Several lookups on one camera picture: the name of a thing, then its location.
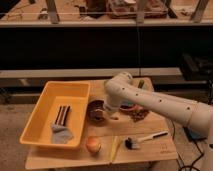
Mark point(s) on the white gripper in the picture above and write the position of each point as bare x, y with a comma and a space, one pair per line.
109, 109

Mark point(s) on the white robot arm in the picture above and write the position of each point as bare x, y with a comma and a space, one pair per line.
195, 115

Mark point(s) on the purple bowl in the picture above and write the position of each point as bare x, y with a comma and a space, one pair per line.
95, 111

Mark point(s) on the brown pretzel pile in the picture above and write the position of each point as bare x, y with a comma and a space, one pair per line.
138, 115

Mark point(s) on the yellow banana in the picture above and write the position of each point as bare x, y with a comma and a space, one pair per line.
115, 144

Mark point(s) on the yellow plastic bin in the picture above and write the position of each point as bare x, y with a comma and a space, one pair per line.
57, 94

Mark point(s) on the light wooden table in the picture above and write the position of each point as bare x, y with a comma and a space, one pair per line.
159, 149

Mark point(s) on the orange apple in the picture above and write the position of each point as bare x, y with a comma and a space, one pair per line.
93, 144

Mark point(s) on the black white dish brush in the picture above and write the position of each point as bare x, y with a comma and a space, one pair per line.
134, 143

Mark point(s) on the brown striped chocolate bar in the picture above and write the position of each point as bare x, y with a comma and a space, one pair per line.
62, 115

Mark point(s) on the bottle with green cap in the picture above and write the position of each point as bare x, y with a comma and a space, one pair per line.
141, 84

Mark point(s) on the grey cloth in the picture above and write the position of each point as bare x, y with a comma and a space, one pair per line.
60, 134

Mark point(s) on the black foot pedal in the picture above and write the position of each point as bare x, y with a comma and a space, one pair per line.
192, 135

